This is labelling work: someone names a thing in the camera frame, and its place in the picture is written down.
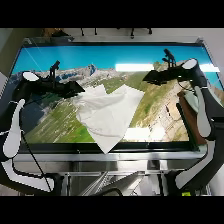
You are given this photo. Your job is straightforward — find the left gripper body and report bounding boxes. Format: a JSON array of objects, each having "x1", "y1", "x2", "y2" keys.
[{"x1": 38, "y1": 78, "x2": 72, "y2": 98}]

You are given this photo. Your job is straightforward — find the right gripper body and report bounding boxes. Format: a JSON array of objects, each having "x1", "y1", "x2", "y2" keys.
[{"x1": 152, "y1": 67, "x2": 178, "y2": 86}]

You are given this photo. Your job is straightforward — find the white T-shirt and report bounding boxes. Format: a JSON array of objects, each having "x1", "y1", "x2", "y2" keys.
[{"x1": 71, "y1": 83, "x2": 146, "y2": 155}]

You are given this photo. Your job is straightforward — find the pale green garment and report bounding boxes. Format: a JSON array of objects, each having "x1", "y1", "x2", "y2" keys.
[{"x1": 184, "y1": 89, "x2": 201, "y2": 114}]

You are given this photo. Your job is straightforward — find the brown garment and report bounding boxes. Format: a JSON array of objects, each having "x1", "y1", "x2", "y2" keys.
[{"x1": 175, "y1": 91, "x2": 208, "y2": 151}]

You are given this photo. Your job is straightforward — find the black chair base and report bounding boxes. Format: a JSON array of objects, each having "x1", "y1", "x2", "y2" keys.
[{"x1": 129, "y1": 27, "x2": 153, "y2": 38}]

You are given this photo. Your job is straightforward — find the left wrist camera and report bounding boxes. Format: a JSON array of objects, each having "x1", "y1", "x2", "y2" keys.
[{"x1": 48, "y1": 59, "x2": 62, "y2": 82}]

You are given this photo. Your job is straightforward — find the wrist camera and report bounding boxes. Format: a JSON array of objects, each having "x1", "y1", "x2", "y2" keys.
[
  {"x1": 48, "y1": 59, "x2": 62, "y2": 82},
  {"x1": 162, "y1": 48, "x2": 177, "y2": 70}
]

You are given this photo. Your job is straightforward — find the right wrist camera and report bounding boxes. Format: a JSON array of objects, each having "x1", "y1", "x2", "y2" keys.
[{"x1": 162, "y1": 48, "x2": 177, "y2": 70}]

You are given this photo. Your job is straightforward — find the black cable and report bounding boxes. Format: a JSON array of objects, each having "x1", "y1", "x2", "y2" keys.
[{"x1": 20, "y1": 129, "x2": 54, "y2": 194}]

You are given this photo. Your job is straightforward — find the silver frame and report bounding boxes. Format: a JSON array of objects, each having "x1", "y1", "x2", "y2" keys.
[{"x1": 0, "y1": 35, "x2": 224, "y2": 196}]

